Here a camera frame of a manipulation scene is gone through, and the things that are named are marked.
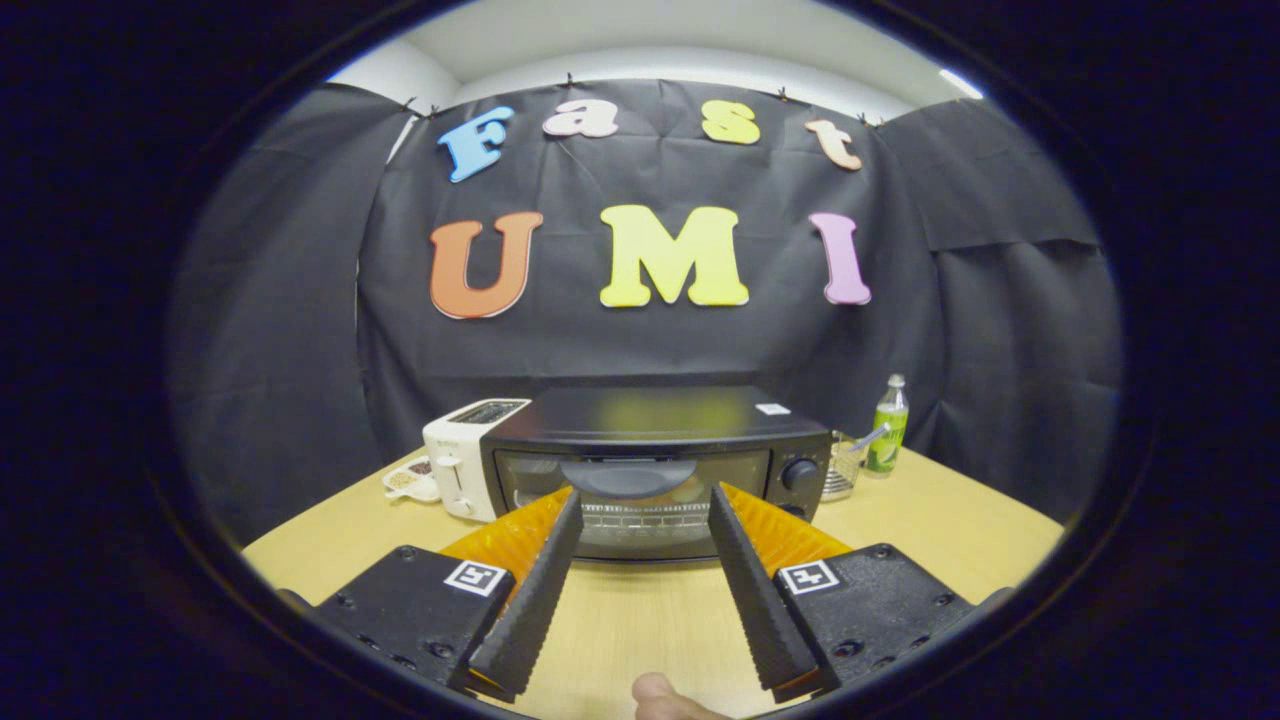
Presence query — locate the small white snack dish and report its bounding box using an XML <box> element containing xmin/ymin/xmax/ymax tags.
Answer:
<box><xmin>382</xmin><ymin>455</ymin><xmax>442</xmax><ymax>503</ymax></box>

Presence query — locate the clear glass cup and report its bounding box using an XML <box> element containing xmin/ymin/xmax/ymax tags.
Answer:
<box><xmin>825</xmin><ymin>430</ymin><xmax>867</xmax><ymax>503</ymax></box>

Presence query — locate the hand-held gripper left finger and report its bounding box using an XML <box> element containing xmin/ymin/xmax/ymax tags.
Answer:
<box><xmin>315</xmin><ymin>487</ymin><xmax>584</xmax><ymax>703</ymax></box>

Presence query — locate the black toaster oven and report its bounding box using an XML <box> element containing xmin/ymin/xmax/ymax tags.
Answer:
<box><xmin>480</xmin><ymin>385</ymin><xmax>833</xmax><ymax>563</ymax></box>

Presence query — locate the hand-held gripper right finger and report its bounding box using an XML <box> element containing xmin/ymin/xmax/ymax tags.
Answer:
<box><xmin>708</xmin><ymin>482</ymin><xmax>976</xmax><ymax>703</ymax></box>

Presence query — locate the white slot toaster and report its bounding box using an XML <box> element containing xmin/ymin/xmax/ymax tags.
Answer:
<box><xmin>423</xmin><ymin>398</ymin><xmax>531</xmax><ymax>523</ymax></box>

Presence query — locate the green label plastic bottle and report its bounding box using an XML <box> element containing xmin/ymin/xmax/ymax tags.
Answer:
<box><xmin>865</xmin><ymin>375</ymin><xmax>911</xmax><ymax>479</ymax></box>

